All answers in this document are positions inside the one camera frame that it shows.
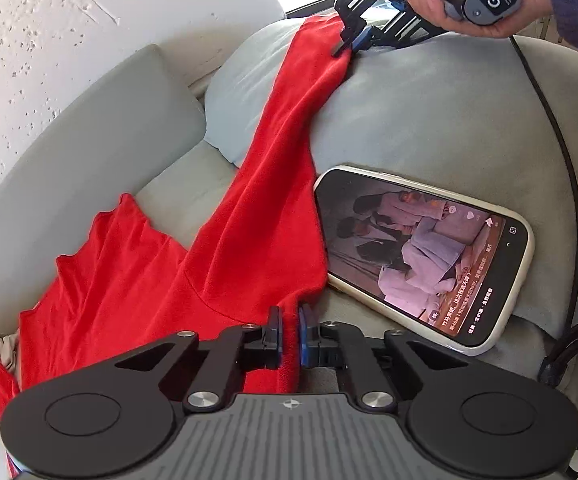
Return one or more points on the pale pillow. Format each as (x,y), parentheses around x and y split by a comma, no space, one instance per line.
(419,110)

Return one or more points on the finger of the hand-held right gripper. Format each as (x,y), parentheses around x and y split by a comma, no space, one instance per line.
(344,20)
(361,40)

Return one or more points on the smartphone in white case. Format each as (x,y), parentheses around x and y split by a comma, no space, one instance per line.
(419,260)

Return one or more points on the red long-sleeve garment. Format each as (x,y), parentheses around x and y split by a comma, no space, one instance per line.
(249,220)

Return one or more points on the grey sofa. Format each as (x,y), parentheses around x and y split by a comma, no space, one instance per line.
(94,135)

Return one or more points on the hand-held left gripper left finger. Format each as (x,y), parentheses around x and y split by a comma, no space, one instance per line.
(279,332)

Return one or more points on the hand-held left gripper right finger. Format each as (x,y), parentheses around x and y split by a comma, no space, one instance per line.
(303,332)

